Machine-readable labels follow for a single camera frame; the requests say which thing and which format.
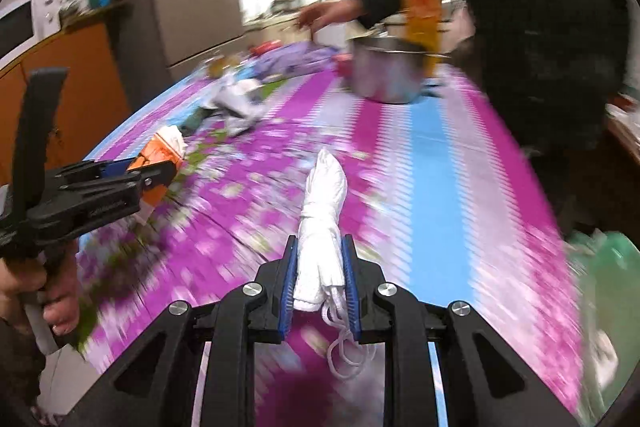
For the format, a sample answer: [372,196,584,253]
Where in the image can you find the crumpled white tissue pile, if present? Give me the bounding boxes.
[207,74,268,135]

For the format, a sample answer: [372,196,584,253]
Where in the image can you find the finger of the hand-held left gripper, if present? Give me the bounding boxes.
[50,159,132,184]
[20,163,182,253]

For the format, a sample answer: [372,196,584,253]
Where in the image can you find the orange wooden cabinet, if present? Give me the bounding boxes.
[0,2,138,188]

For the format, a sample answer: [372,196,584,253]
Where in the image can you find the purple tissue packet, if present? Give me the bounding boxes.
[252,44,336,78]

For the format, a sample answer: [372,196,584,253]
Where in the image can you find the orange juice bottle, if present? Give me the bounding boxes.
[402,0,443,78]

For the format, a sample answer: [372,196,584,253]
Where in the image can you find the white rope bundle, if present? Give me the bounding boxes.
[292,148,373,380]

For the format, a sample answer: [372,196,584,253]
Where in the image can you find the dark green wrapper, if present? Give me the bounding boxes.
[179,106,213,134]

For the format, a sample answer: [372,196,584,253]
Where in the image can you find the person's left forearm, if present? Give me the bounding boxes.
[0,314,48,413]

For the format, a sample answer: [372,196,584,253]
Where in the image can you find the white tissue wad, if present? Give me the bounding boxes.
[160,124,189,158]

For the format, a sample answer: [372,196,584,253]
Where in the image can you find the orange small box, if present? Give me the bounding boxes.
[127,132,188,210]

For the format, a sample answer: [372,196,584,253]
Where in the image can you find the white microwave oven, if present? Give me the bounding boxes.
[0,0,63,68]

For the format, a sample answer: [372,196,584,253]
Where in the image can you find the purple floral tablecloth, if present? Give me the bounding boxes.
[75,42,586,427]

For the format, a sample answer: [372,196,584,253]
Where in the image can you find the stainless steel pot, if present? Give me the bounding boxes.
[346,32,453,104]

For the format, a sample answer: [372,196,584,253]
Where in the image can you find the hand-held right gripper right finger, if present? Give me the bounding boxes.
[341,234,566,427]

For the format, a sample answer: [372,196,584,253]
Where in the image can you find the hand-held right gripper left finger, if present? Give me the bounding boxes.
[62,234,301,427]

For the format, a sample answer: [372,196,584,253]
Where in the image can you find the person's left hand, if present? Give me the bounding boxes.
[0,252,81,348]

